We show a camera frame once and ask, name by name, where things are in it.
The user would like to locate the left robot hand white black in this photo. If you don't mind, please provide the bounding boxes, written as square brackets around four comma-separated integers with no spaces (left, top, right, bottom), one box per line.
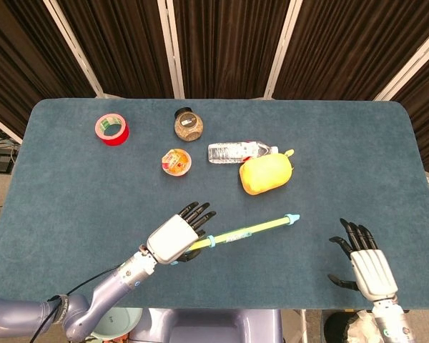
[145,202,218,267]

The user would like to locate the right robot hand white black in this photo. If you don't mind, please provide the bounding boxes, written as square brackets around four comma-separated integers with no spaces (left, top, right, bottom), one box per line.
[327,218,400,302]

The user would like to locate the blue and yellow water pump toy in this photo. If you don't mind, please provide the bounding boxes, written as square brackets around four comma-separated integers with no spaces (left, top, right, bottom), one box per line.
[170,218,287,267]

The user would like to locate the grey-purple robot base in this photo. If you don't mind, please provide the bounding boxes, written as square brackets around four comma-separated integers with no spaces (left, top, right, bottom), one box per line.
[129,308,284,343]

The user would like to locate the black trash bag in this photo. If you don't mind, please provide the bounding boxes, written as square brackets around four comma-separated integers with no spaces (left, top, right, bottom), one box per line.
[322,309,380,343]

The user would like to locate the orange fruit jelly cup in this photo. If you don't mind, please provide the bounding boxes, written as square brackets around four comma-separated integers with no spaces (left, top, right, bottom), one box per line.
[160,148,193,178]

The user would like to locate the pale teal bowl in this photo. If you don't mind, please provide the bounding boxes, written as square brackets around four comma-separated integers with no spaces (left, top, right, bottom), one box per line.
[90,306,144,341]

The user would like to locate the clear plastic water bottle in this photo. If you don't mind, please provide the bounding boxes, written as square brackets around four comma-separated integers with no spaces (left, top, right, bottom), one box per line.
[207,140,281,165]

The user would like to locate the round glass jar with grains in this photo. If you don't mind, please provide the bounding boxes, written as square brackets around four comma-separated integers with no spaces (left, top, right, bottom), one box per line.
[173,106,205,142]

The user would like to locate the yellow plush toy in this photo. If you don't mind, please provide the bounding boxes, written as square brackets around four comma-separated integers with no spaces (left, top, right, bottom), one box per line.
[238,149,295,197]

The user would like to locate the red tape roll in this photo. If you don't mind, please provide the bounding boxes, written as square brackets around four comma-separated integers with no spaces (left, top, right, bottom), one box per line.
[94,111,131,147]

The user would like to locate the dark pleated curtain panel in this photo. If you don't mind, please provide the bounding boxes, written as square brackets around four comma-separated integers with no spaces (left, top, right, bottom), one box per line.
[392,60,429,176]
[58,0,175,99]
[172,0,295,100]
[274,0,429,101]
[0,0,98,139]

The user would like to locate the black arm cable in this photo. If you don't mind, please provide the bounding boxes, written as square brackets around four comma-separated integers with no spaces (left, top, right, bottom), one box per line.
[31,262,125,343]

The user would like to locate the white partition frame post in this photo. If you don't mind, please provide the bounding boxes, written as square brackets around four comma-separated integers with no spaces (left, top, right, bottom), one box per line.
[0,109,23,144]
[263,0,304,101]
[44,0,107,99]
[373,20,429,102]
[157,0,186,100]

